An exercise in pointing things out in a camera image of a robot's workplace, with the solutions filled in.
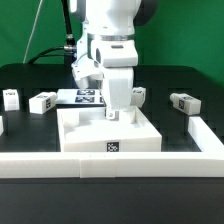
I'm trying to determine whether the white thin cable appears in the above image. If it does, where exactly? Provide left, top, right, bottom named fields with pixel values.
left=22, top=0, right=44, bottom=65

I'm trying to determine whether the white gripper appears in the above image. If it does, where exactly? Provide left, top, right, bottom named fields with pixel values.
left=72, top=33, right=138, bottom=119

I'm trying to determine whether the black cable with connector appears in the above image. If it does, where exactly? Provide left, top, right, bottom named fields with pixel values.
left=26, top=0, right=79, bottom=66

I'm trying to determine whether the white U-shaped fence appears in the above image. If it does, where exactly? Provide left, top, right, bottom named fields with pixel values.
left=0, top=116, right=224, bottom=179

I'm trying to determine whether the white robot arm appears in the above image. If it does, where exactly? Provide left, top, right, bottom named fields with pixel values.
left=70, top=0, right=158, bottom=120

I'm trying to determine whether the white marker board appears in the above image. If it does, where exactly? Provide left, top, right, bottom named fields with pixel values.
left=56, top=89, right=104, bottom=106

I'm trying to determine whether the white square tabletop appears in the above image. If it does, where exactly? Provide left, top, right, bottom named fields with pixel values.
left=57, top=107, right=162, bottom=152

